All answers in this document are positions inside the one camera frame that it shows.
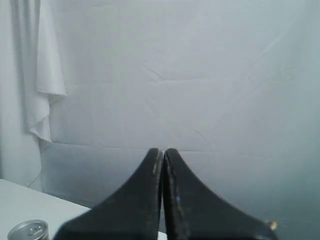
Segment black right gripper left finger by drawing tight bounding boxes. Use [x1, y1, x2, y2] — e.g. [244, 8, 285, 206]
[54, 148, 164, 240]

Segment white backdrop cloth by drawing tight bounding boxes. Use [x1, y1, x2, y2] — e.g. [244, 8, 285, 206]
[0, 0, 320, 240]

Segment clear jar of dark seeds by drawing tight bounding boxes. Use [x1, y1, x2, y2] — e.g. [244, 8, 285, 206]
[7, 219, 50, 240]

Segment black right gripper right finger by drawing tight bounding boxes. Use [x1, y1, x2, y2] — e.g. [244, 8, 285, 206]
[162, 148, 277, 240]

